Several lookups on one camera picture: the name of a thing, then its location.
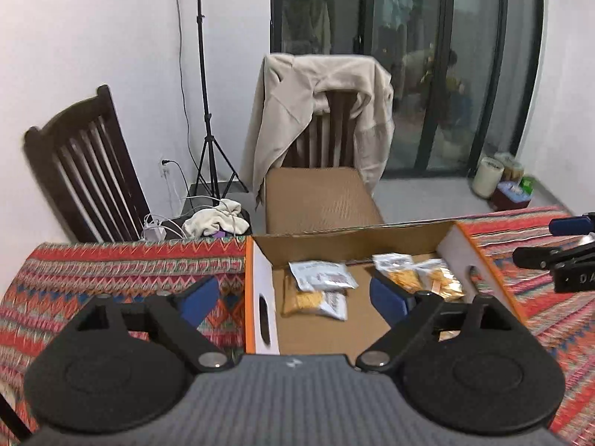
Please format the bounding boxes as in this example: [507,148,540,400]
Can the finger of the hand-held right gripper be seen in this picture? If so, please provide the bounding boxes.
[512,237,595,271]
[547,213,595,237]

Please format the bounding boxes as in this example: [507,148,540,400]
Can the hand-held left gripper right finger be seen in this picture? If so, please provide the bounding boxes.
[355,275,522,374]

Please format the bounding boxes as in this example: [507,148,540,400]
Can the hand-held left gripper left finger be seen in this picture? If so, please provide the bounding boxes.
[74,278,234,375]

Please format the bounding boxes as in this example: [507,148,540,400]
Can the clear orange cracker packet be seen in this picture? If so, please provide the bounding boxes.
[373,253,422,293]
[415,258,466,301]

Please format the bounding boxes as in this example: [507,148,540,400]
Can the orange cardboard box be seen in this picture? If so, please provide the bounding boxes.
[244,220,528,356]

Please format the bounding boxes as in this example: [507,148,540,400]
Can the red lidded container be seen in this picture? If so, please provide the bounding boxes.
[491,181,533,213]

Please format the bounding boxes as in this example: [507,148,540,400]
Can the white snack packet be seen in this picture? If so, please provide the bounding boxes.
[288,260,360,291]

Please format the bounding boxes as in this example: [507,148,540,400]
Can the yellow snack packet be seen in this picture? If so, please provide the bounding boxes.
[282,277,349,321]

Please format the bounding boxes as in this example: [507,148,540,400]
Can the beige crumpled cloth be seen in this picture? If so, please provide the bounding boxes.
[181,198,252,239]

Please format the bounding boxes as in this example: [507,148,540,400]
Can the clear storage jar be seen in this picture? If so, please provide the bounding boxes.
[495,151,525,183]

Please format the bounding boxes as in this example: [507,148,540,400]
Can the patterned red tablecloth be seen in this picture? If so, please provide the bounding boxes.
[0,204,595,446]

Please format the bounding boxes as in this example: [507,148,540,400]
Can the white plastic jar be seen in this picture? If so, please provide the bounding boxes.
[471,156,505,198]

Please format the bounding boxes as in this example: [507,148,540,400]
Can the wooden chair with woven seat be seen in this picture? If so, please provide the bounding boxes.
[258,90,386,235]

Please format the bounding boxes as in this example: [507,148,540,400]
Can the dark wooden slatted chair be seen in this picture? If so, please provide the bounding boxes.
[24,84,152,243]

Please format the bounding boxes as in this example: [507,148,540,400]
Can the black light stand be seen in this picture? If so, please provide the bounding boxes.
[188,0,250,217]

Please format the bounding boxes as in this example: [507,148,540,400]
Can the beige jacket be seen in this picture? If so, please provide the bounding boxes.
[241,53,396,197]

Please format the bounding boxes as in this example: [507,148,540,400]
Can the black framed glass door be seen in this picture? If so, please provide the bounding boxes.
[270,0,546,180]

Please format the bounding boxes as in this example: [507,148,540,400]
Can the white charger cable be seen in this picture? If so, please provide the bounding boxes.
[143,197,225,242]

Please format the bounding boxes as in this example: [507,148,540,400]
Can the black wall cable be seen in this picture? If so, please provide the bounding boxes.
[175,0,198,187]

